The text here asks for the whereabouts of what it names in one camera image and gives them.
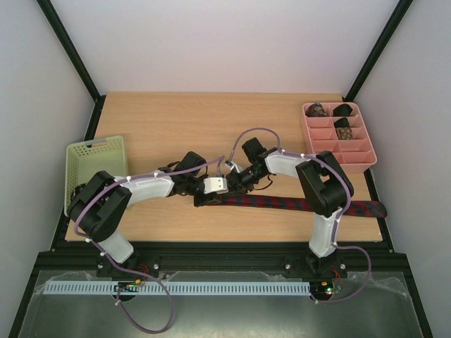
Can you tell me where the red navy striped tie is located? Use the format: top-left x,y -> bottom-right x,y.
218,195 -> 388,218

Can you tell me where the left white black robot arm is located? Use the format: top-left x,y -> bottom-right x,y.
66,151 -> 228,264

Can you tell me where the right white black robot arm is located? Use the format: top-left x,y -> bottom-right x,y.
225,137 -> 354,276

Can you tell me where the dark floral rolled tie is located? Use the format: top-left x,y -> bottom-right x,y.
305,103 -> 327,118

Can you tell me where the green plastic basket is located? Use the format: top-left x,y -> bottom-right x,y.
64,135 -> 128,216

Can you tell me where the pink divided organizer tray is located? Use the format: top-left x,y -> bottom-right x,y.
301,102 -> 377,173

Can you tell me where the brown patterned rolled tie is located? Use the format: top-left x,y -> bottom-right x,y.
335,127 -> 353,140

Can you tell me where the black white patterned tie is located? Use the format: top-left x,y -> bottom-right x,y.
70,184 -> 85,201

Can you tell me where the black rolled tie middle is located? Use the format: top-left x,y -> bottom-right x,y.
334,117 -> 350,129

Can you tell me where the black rolled tie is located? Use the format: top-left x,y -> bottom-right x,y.
333,104 -> 353,117
334,117 -> 350,129

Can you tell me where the black rolled tie back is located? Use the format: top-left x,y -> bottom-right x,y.
333,104 -> 353,117

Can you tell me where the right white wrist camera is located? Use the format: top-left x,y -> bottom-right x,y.
225,160 -> 236,171

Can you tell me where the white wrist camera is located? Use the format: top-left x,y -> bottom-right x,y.
203,177 -> 229,194
225,160 -> 236,171

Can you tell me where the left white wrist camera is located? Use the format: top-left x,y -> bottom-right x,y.
203,177 -> 229,194

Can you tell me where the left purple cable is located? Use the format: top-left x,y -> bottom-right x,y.
74,155 -> 226,332

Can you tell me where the purple cable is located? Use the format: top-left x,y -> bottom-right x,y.
227,127 -> 371,306
74,155 -> 226,332

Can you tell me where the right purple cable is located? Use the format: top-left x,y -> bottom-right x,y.
227,127 -> 371,306

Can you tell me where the black aluminium frame rail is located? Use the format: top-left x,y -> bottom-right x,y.
35,241 -> 409,279

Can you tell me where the light blue cable duct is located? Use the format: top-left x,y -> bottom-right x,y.
43,281 -> 311,296

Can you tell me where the left black frame post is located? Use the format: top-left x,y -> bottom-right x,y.
35,0 -> 103,103

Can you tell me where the black frame post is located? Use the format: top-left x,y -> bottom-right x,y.
342,0 -> 414,102
35,0 -> 103,103

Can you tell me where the right black frame post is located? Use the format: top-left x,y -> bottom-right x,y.
342,0 -> 414,102

